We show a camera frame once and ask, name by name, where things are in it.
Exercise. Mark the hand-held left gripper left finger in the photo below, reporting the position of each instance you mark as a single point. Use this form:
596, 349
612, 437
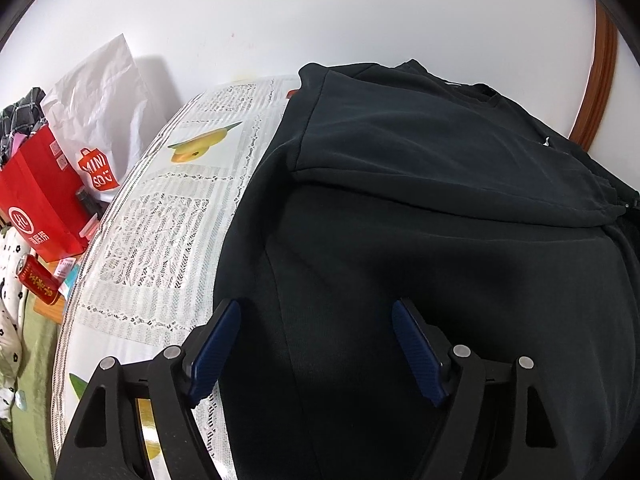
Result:
215, 350

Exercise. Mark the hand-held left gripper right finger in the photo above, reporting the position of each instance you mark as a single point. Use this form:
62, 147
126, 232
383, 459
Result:
417, 350

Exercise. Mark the black shirt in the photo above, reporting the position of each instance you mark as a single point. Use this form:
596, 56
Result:
400, 210

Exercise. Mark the fruit print lace tablecloth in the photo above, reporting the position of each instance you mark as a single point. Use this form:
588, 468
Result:
150, 240

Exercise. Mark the green cloth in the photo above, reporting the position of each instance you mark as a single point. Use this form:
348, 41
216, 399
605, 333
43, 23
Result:
35, 360

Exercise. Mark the red drink can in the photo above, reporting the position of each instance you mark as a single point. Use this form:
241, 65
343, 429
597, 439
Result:
37, 280

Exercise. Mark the small black object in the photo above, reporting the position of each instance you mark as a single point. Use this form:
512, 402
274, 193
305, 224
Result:
86, 199

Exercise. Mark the white floral cloth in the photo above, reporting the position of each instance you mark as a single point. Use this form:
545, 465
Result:
10, 270

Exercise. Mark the red paper bag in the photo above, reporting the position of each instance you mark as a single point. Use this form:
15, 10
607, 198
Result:
40, 195

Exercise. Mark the white shopping bag orange logo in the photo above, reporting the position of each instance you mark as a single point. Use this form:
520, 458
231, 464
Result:
100, 105

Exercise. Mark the dark plaid cloth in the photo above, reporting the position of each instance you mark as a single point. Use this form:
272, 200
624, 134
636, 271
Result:
20, 110

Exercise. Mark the brown wooden door frame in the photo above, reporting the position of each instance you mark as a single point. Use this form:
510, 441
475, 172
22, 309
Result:
600, 75

